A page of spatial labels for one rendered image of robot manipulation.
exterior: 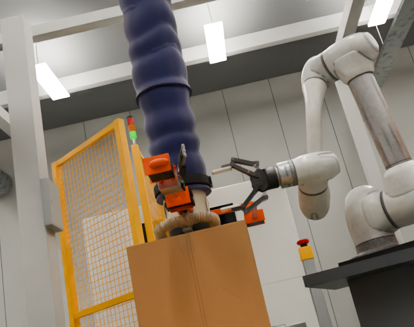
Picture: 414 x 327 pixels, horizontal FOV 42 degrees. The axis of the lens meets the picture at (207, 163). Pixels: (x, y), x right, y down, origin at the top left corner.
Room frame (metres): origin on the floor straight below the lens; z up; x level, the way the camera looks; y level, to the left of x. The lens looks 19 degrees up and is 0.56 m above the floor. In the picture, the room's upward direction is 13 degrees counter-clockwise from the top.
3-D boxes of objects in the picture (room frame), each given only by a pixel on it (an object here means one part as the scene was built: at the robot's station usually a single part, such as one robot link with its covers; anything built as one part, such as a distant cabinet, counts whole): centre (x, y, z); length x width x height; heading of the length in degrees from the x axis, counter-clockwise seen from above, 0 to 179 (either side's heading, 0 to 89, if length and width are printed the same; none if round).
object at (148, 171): (1.41, 0.13, 1.07); 0.08 x 0.07 x 0.05; 179
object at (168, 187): (1.55, 0.13, 1.07); 0.07 x 0.07 x 0.04; 89
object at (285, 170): (1.75, -0.25, 1.07); 0.09 x 0.06 x 0.09; 179
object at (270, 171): (1.75, -0.18, 1.07); 0.09 x 0.07 x 0.08; 89
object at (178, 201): (1.76, 0.12, 1.08); 0.10 x 0.08 x 0.06; 89
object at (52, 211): (3.13, 0.99, 1.62); 0.20 x 0.05 x 0.30; 179
